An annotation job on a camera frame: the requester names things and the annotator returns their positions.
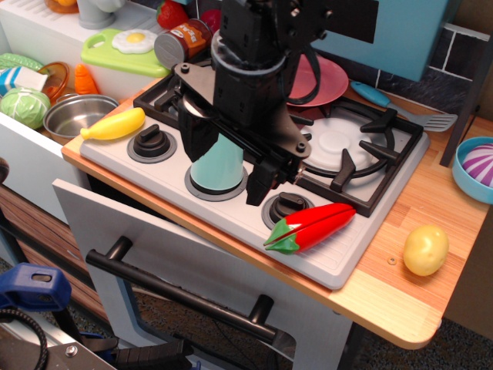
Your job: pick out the black left stove knob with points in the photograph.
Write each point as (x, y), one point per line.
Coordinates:
(152, 145)

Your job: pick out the toy milk carton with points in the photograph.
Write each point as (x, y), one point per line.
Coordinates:
(21, 77)

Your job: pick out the yellow toy potato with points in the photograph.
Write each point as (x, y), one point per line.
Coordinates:
(425, 250)

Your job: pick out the green plastic cutting board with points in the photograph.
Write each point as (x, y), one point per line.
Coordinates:
(97, 50)

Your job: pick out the mint green plastic cup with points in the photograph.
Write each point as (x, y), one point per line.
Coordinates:
(220, 169)

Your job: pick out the black stove knob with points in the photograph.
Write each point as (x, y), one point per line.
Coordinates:
(152, 145)
(281, 205)

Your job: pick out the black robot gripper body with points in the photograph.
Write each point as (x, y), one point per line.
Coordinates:
(252, 114)

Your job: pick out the black right stove knob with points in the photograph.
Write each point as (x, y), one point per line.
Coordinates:
(281, 205)

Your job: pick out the green toy cabbage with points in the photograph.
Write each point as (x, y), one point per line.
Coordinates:
(26, 105)

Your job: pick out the green ribbed toy vegetable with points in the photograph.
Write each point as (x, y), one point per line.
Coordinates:
(11, 60)

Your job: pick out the black burner grate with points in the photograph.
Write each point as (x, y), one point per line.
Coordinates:
(158, 98)
(360, 155)

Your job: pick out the teal range hood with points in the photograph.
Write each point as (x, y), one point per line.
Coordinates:
(399, 38)

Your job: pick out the dark red toy vegetable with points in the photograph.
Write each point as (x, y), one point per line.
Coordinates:
(212, 18)

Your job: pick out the black right burner grate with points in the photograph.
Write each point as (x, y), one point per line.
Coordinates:
(360, 155)

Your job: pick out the blue clamp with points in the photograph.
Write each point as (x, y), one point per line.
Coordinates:
(34, 287)

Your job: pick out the pink plastic plate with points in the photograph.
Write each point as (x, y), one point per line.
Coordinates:
(333, 82)

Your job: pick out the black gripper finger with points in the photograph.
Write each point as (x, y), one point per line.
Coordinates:
(197, 131)
(260, 181)

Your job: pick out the red toy chili pepper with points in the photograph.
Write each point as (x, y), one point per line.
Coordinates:
(305, 229)

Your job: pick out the black left burner grate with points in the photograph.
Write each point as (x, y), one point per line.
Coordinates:
(158, 98)

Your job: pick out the toy food can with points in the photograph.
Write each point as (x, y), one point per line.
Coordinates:
(182, 43)

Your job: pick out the purple white toy onion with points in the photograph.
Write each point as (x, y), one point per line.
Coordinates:
(478, 164)

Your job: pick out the blue plastic bowl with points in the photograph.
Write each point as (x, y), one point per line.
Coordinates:
(466, 183)

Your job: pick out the toy fried egg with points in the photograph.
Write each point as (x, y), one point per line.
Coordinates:
(134, 41)

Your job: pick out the blue handled grey spatula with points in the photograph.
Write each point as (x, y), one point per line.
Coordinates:
(439, 122)

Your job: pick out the white oven door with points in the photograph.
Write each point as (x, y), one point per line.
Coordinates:
(310, 335)

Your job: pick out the grey toy stove top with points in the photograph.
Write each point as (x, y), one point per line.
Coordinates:
(330, 263)

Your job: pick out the red toy strawberry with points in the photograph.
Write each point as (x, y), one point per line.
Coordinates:
(170, 14)

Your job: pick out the orange toy carrot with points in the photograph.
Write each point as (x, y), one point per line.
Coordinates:
(84, 83)

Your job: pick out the orange transparent bowl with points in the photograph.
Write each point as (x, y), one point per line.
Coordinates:
(57, 74)

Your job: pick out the yellow toy banana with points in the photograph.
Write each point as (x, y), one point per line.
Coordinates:
(115, 127)

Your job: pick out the small steel pot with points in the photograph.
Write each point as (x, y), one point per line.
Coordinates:
(73, 112)

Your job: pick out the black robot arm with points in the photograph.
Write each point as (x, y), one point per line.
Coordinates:
(259, 35)

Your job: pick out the black oven door handle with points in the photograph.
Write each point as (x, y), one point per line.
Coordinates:
(253, 324)

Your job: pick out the grey toy faucet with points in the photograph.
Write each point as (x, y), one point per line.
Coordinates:
(98, 14)

